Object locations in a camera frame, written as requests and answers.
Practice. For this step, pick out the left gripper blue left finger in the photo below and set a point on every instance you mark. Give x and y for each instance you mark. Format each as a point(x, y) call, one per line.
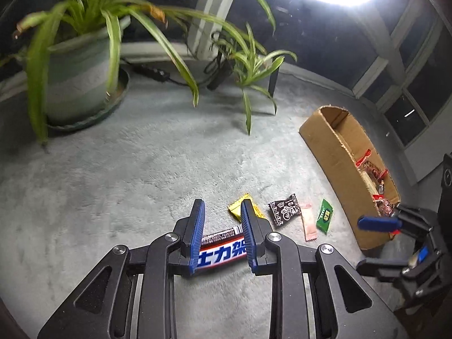
point(191, 240)

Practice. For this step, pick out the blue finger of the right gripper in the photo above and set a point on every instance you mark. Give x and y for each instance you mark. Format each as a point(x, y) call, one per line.
point(381, 268)
point(379, 224)

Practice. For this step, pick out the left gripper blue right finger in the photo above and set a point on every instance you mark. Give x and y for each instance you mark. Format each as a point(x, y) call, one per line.
point(254, 230)

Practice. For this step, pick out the blue white Snickers bar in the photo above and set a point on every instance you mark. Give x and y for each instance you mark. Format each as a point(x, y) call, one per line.
point(220, 248)

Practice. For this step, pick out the red snack packets in box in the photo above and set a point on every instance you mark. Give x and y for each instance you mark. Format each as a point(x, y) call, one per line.
point(379, 182)

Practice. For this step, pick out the yellow snack packet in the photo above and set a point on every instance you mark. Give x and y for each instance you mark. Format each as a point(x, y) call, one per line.
point(235, 208)

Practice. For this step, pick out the dark brown patterned snack packet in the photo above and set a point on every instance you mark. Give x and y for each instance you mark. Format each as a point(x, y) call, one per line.
point(283, 211)

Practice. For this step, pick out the brown cardboard box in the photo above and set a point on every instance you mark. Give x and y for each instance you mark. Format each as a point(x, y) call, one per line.
point(338, 141)

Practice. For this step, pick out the green snack packet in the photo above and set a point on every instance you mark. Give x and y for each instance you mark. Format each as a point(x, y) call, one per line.
point(325, 215)

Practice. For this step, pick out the pink snack stick packet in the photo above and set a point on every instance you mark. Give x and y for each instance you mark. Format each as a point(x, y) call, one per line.
point(309, 222)

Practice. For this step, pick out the black light stand leg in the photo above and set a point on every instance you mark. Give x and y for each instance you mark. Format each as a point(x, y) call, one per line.
point(273, 82)

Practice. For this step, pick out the small spider plant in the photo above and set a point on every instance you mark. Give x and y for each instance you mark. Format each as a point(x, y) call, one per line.
point(242, 57)

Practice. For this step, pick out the dark green pot saucer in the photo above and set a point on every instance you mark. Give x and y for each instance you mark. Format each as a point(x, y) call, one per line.
point(112, 104)

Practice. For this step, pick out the striped green plant pot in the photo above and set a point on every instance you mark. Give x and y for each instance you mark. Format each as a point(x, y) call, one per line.
point(68, 81)

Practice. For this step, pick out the large spider plant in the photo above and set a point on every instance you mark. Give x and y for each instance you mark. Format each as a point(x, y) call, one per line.
point(87, 16)

